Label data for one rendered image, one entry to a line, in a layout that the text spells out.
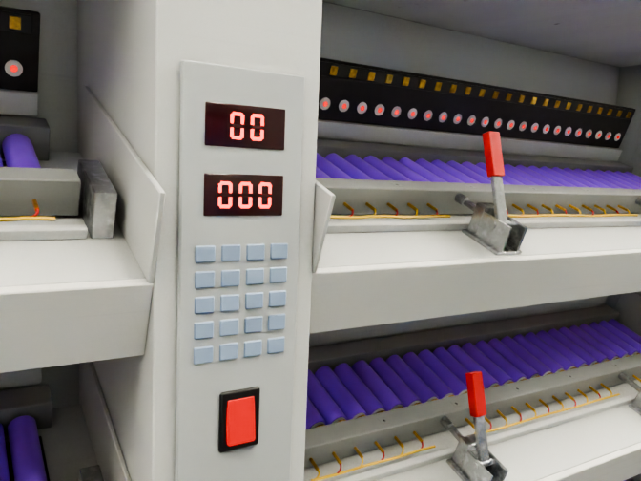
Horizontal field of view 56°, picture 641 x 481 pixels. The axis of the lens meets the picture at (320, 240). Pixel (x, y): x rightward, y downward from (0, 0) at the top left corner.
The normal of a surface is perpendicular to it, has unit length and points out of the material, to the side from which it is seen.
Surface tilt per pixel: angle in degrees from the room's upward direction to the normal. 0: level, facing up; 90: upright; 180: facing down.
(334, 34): 90
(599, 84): 90
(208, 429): 90
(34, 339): 111
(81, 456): 21
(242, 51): 90
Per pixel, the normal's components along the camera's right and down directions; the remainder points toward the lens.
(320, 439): 0.22, -0.89
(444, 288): 0.48, 0.46
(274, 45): 0.53, 0.11
